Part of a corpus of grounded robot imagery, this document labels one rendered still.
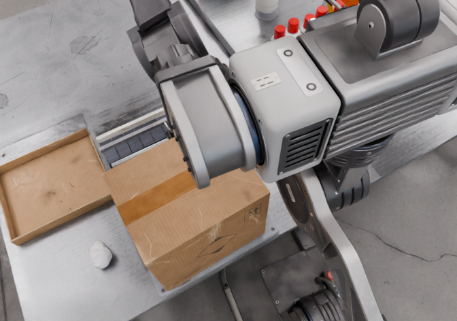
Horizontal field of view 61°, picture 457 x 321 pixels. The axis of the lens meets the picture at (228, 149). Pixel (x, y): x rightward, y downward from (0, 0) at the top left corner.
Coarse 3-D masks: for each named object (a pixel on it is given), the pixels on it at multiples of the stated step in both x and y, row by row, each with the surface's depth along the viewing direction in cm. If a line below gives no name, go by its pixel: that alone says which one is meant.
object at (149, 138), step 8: (152, 120) 124; (136, 128) 123; (160, 128) 122; (120, 136) 121; (144, 136) 121; (152, 136) 121; (160, 136) 121; (104, 144) 120; (120, 144) 120; (128, 144) 120; (136, 144) 120; (144, 144) 120; (152, 144) 121; (104, 152) 119; (112, 152) 118; (120, 152) 118; (128, 152) 118; (112, 160) 117
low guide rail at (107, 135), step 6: (162, 108) 122; (150, 114) 121; (156, 114) 122; (162, 114) 123; (138, 120) 120; (144, 120) 121; (120, 126) 119; (126, 126) 119; (132, 126) 120; (108, 132) 118; (114, 132) 118; (120, 132) 119; (96, 138) 117; (102, 138) 117; (108, 138) 119
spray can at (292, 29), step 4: (288, 20) 116; (292, 20) 116; (296, 20) 116; (288, 24) 116; (292, 24) 115; (296, 24) 115; (288, 28) 117; (292, 28) 116; (296, 28) 116; (288, 32) 118; (292, 32) 117; (296, 32) 117; (300, 32) 119; (296, 36) 118
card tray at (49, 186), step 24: (48, 144) 122; (72, 144) 126; (0, 168) 119; (24, 168) 122; (48, 168) 122; (72, 168) 121; (96, 168) 121; (0, 192) 115; (24, 192) 118; (48, 192) 117; (72, 192) 117; (96, 192) 117; (24, 216) 114; (48, 216) 113; (72, 216) 112; (24, 240) 109
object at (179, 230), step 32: (128, 160) 89; (160, 160) 89; (128, 192) 85; (160, 192) 85; (192, 192) 84; (224, 192) 84; (256, 192) 84; (128, 224) 81; (160, 224) 81; (192, 224) 81; (224, 224) 84; (256, 224) 97; (160, 256) 78; (192, 256) 89; (224, 256) 103
